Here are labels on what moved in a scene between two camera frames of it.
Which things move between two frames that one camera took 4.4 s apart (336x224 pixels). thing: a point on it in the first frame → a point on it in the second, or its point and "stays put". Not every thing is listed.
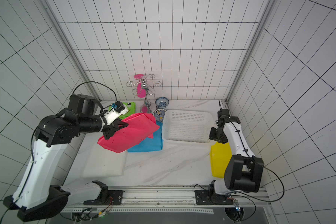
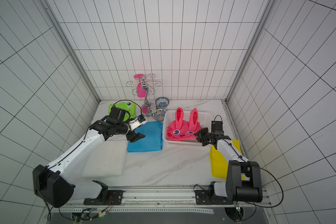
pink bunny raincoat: x=139 y=126 → x=180 y=130
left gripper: x=113 y=127 → x=133 y=137
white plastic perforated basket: x=187 y=126 stays put
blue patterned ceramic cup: x=159 y=114 stays put
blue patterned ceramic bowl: x=162 y=102 stays put
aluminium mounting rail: x=177 y=200 stays put
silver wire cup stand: x=147 y=82 stays put
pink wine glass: x=141 y=93 stays put
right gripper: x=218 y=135 → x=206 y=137
